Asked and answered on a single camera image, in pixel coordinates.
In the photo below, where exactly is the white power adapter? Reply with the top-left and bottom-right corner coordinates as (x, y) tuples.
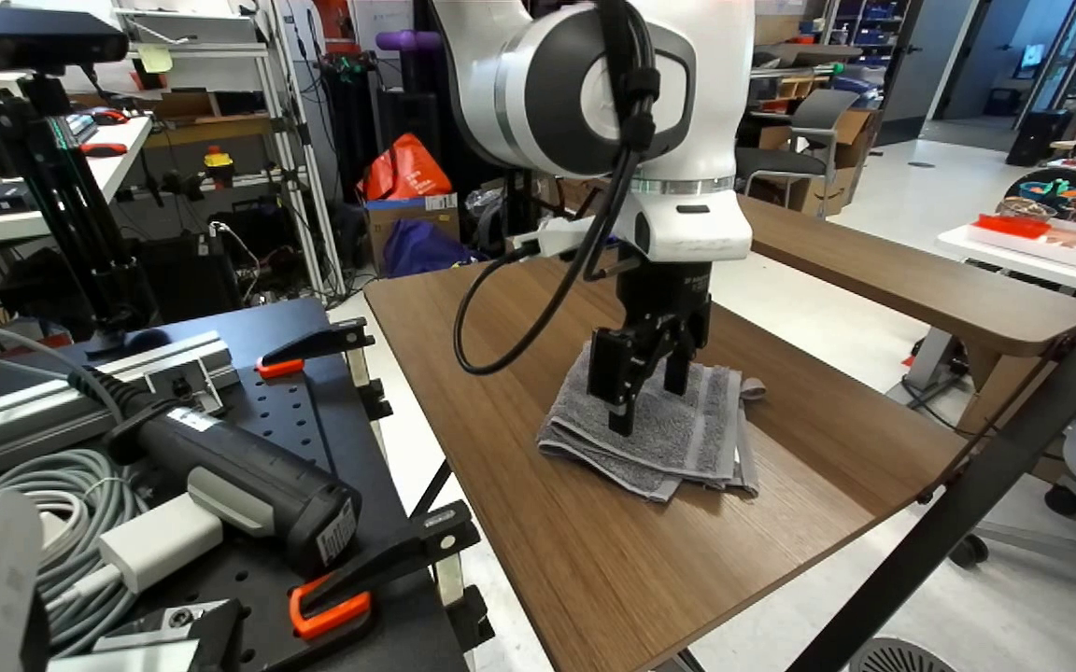
(97, 487), (227, 598)

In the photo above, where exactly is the black camera on tripod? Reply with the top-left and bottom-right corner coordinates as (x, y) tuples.
(0, 0), (130, 73)

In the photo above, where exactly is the cardboard box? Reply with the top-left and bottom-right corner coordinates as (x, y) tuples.
(359, 189), (469, 271)

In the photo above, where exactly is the grey office chair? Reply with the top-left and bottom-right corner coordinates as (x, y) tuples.
(736, 83), (868, 212)

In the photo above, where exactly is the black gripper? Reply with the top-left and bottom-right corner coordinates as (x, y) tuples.
(583, 254), (716, 440)

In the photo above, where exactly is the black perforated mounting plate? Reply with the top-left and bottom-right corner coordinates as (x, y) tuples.
(0, 293), (470, 672)

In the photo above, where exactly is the small orange black clamp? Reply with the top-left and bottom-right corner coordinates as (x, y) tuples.
(249, 313), (378, 383)

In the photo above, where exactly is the black tripod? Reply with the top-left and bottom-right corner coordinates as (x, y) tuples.
(0, 65), (163, 335)

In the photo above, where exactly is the purple round object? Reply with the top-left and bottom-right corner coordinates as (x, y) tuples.
(373, 24), (444, 54)

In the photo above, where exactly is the grey coiled cable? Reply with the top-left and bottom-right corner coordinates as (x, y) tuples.
(0, 444), (145, 658)

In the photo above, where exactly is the large orange black clamp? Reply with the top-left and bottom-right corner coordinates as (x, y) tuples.
(285, 498), (485, 646)

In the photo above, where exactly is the red flat part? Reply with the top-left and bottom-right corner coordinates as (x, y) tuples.
(972, 210), (1055, 242)

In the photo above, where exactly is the white table with parts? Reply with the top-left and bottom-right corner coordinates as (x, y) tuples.
(933, 216), (1076, 303)

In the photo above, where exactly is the orange bag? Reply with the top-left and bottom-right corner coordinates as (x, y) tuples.
(354, 129), (460, 210)

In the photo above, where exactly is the white side table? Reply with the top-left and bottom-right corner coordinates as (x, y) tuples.
(0, 110), (157, 254)

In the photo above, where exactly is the blue bag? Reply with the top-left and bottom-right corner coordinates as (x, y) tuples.
(378, 216), (482, 279)

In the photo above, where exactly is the grey cloth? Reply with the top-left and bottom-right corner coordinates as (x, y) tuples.
(539, 342), (769, 508)

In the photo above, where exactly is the round grey fan grille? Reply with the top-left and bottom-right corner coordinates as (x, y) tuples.
(843, 635), (958, 672)

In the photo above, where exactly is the black desk frame leg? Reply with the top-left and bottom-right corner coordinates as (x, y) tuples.
(789, 277), (1076, 672)

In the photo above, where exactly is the white metal rack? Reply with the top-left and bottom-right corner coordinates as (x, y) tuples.
(110, 0), (353, 304)

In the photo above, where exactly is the black handheld device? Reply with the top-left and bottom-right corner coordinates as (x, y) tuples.
(125, 398), (366, 578)

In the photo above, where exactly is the aluminium extrusion rail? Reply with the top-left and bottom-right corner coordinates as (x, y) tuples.
(0, 329), (243, 495)

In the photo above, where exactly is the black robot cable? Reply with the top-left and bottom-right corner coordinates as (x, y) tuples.
(450, 0), (668, 379)

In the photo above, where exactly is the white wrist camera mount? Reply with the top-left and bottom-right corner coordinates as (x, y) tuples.
(516, 210), (644, 263)

